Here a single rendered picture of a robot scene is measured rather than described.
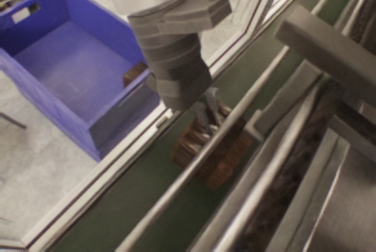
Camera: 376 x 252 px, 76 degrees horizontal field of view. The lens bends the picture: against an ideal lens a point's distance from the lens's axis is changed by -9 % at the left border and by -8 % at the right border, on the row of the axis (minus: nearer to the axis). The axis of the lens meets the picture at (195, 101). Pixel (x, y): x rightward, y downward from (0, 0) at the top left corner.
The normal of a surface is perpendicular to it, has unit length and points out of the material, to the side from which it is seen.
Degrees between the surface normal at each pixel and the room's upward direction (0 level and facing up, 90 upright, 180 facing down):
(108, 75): 0
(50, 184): 0
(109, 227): 2
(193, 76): 52
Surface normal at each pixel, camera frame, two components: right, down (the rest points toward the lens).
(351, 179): 0.18, -0.51
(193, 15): -0.22, 0.63
